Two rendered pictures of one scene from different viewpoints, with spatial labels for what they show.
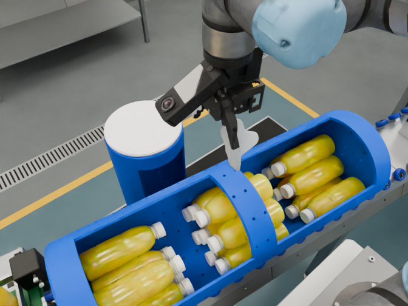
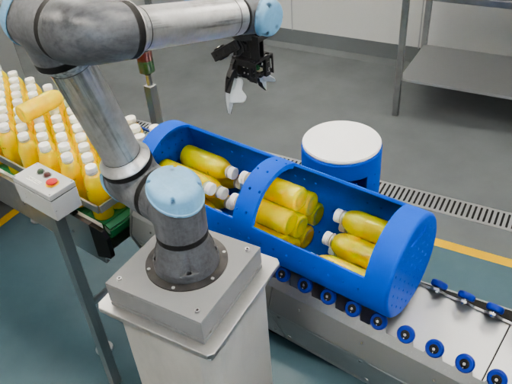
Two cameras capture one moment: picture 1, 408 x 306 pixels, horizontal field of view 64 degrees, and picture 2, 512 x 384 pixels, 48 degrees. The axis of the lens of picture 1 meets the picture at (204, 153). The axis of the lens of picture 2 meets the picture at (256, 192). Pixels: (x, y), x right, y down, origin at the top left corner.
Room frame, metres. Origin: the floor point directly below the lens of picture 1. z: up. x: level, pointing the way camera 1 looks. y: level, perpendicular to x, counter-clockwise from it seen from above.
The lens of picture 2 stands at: (-0.03, -1.28, 2.13)
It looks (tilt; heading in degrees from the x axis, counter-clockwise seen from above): 37 degrees down; 71
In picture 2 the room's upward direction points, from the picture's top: 5 degrees counter-clockwise
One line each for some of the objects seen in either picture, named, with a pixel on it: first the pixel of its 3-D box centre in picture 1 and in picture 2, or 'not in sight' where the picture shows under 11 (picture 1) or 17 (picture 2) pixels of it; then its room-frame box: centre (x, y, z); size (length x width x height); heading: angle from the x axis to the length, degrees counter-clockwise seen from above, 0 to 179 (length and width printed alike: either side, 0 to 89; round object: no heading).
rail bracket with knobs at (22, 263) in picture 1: (31, 271); not in sight; (0.34, 0.49, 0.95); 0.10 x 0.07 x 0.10; 30
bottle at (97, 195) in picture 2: not in sight; (97, 193); (-0.01, 0.37, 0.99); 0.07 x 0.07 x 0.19
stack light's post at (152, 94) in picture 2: not in sight; (171, 192); (0.30, 0.86, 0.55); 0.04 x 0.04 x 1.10; 30
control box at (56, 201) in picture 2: not in sight; (46, 190); (-0.17, 0.38, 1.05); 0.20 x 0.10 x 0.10; 120
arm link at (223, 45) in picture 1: (227, 32); not in sight; (0.42, -0.03, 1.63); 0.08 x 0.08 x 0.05
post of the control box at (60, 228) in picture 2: not in sight; (88, 305); (-0.17, 0.38, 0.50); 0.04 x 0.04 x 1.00; 30
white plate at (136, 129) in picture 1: (142, 126); (341, 141); (0.83, 0.22, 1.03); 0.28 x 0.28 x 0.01
